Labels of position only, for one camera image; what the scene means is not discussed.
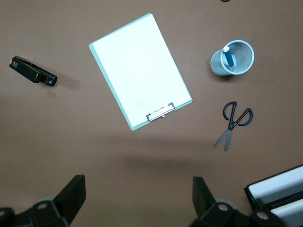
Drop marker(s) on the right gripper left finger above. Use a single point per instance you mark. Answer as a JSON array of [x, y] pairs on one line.
[[68, 201]]

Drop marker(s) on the light blue mesh cup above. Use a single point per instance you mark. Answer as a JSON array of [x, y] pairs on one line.
[[216, 63]]

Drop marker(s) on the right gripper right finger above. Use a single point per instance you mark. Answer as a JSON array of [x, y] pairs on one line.
[[206, 208]]

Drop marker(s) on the white paper sheet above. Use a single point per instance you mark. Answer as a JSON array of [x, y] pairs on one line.
[[142, 71]]

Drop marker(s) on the pale green clipboard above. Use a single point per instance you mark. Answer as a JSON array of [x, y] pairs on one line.
[[93, 48]]

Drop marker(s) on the black document tray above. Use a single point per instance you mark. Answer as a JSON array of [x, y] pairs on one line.
[[251, 196]]

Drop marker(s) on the black stapler with red end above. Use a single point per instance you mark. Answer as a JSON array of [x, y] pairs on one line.
[[28, 72]]

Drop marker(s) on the blue marker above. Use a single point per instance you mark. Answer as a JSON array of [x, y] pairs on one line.
[[229, 59]]

